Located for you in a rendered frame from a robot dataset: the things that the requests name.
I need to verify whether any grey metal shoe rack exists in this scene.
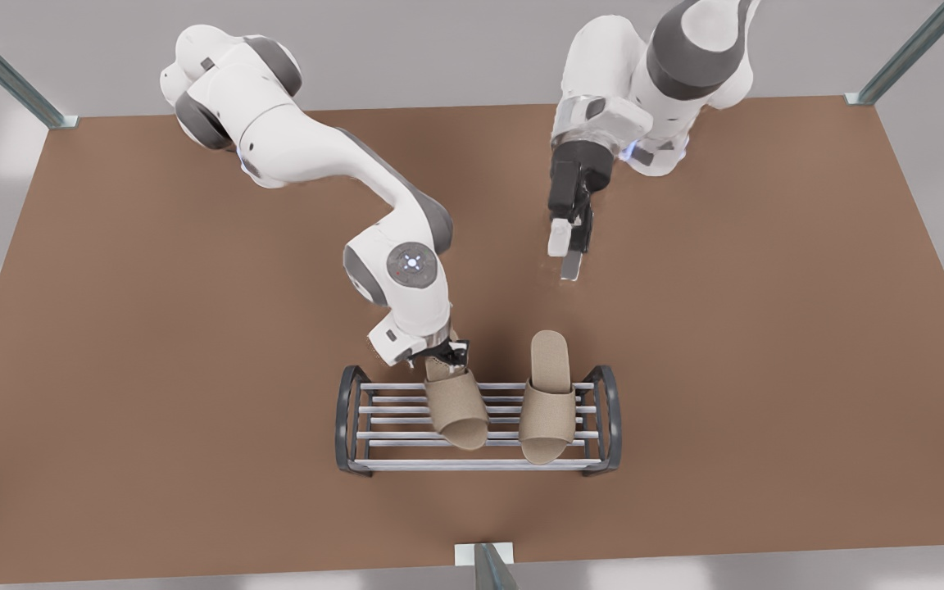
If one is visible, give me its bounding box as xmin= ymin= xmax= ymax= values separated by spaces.
xmin=335 ymin=365 xmax=623 ymax=477

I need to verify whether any silver frame post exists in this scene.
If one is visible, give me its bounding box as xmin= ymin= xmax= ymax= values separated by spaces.
xmin=845 ymin=0 xmax=944 ymax=106
xmin=0 ymin=7 xmax=79 ymax=130
xmin=454 ymin=542 xmax=520 ymax=590

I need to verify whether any beige slipper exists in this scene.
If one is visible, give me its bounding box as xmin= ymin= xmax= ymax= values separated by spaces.
xmin=518 ymin=330 xmax=578 ymax=465
xmin=424 ymin=357 xmax=491 ymax=451

